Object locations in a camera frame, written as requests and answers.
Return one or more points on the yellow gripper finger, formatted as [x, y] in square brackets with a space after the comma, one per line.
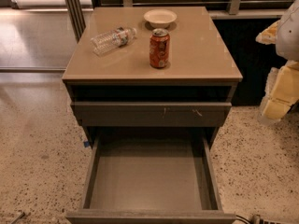
[269, 35]
[281, 91]

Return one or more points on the grey drawer cabinet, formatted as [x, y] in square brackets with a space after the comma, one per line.
[200, 69]

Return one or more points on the blue tape piece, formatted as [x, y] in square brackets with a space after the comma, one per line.
[86, 144]

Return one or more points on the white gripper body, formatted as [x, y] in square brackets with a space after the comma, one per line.
[290, 36]

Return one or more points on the open grey middle drawer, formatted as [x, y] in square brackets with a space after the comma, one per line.
[151, 181]

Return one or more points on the closed grey top drawer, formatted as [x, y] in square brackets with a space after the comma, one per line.
[151, 114]

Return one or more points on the grey floor object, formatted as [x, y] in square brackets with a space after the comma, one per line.
[17, 218]

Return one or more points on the clear plastic water bottle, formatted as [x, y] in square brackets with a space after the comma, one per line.
[114, 39]

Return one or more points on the orange soda can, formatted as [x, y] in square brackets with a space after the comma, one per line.
[159, 45]

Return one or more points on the white bowl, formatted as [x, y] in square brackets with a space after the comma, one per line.
[160, 18]

